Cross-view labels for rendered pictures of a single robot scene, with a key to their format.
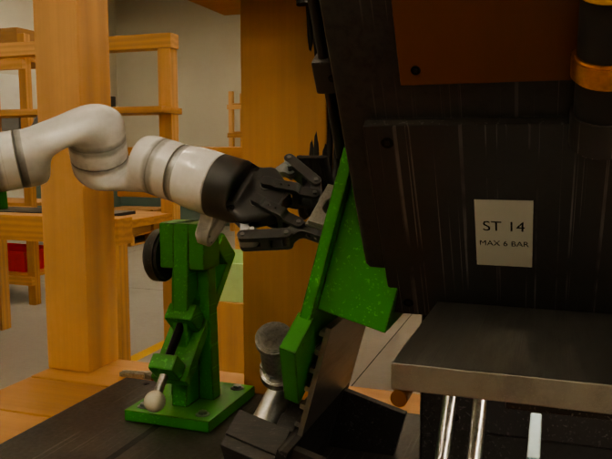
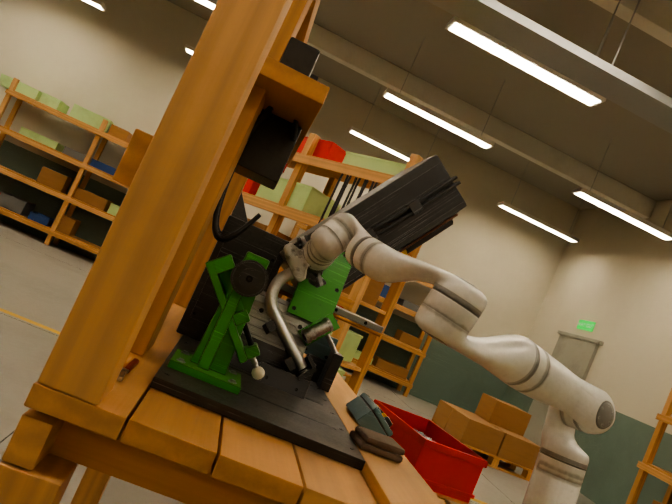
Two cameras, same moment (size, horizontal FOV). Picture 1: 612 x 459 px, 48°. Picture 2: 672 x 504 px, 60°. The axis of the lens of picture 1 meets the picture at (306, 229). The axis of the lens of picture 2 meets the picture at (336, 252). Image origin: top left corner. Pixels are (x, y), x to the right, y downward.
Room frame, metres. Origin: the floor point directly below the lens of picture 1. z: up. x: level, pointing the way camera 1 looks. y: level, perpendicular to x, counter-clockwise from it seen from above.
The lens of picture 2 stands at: (1.41, 1.31, 1.16)
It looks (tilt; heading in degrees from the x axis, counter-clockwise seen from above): 4 degrees up; 242
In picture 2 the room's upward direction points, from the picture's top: 24 degrees clockwise
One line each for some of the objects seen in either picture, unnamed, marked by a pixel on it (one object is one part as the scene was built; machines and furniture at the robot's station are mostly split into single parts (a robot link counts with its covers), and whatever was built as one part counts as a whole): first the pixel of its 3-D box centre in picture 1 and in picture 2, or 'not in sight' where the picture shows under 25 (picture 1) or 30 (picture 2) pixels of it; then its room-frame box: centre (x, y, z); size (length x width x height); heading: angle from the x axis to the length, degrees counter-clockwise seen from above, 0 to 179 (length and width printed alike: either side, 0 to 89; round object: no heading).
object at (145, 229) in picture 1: (127, 224); not in sight; (9.87, 2.56, 0.22); 1.20 x 0.81 x 0.44; 164
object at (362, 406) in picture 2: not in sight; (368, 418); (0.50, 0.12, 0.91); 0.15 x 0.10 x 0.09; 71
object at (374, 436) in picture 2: not in sight; (377, 442); (0.62, 0.34, 0.91); 0.10 x 0.08 x 0.03; 168
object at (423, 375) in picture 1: (526, 324); (316, 302); (0.60, -0.20, 1.11); 0.39 x 0.16 x 0.03; 161
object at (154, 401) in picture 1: (159, 386); (255, 363); (0.88, 0.19, 0.96); 0.06 x 0.03 x 0.06; 161
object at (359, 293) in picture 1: (369, 249); (319, 283); (0.68, -0.06, 1.17); 0.13 x 0.12 x 0.20; 71
